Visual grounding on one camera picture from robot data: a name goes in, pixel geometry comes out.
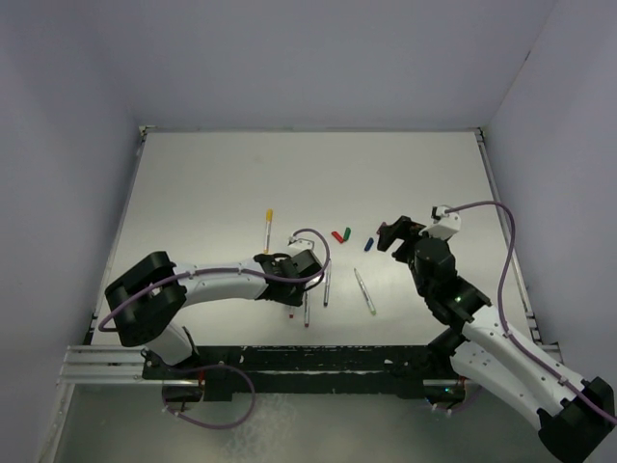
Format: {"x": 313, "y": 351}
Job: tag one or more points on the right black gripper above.
{"x": 403, "y": 229}

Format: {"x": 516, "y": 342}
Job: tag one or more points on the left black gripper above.
{"x": 294, "y": 299}

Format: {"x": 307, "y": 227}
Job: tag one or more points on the yellow pen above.
{"x": 267, "y": 237}

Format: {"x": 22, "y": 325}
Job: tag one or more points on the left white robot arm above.
{"x": 146, "y": 298}

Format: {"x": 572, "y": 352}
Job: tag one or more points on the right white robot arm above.
{"x": 572, "y": 415}

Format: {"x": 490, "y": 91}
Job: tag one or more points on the blue pen cap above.
{"x": 368, "y": 245}

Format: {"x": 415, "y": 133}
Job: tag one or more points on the blue pen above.
{"x": 327, "y": 288}

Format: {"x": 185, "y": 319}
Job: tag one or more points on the pink pen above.
{"x": 306, "y": 310}

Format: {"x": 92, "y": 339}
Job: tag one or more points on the green pen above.
{"x": 365, "y": 294}

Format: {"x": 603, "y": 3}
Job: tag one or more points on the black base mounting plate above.
{"x": 220, "y": 372}

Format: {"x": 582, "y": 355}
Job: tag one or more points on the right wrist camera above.
{"x": 445, "y": 224}

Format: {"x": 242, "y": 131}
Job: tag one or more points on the aluminium extrusion rail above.
{"x": 102, "y": 365}

